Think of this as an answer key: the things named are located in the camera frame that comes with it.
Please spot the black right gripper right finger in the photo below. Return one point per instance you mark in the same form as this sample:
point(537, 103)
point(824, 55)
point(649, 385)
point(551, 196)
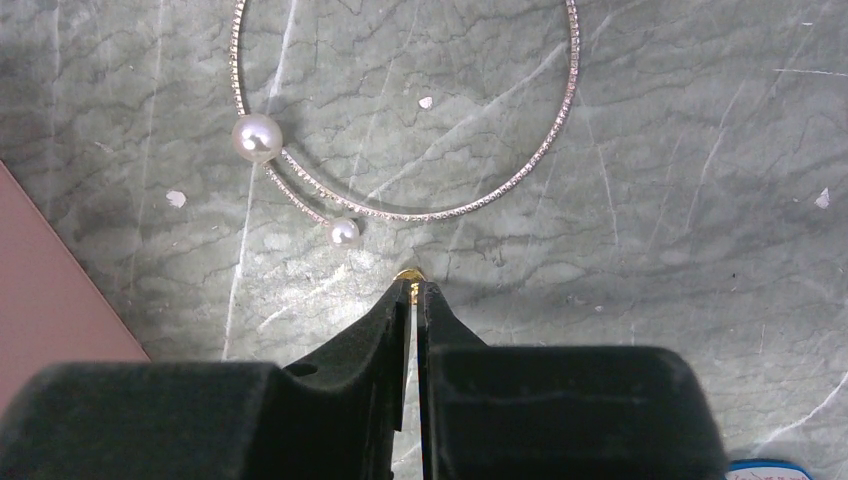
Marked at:
point(556, 412)

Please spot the pink jewelry box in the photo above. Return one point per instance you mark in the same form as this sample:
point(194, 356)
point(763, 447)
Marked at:
point(51, 311)

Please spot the gold heart earring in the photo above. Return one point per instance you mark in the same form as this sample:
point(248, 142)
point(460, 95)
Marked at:
point(415, 277)

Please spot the silver pearl bangle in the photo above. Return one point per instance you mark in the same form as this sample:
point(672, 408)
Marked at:
point(402, 111)

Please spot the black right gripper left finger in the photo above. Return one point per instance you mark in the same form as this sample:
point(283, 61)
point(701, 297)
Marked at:
point(330, 415)

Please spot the blue right scraper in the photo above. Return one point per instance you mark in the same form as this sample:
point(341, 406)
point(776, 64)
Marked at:
point(766, 469)

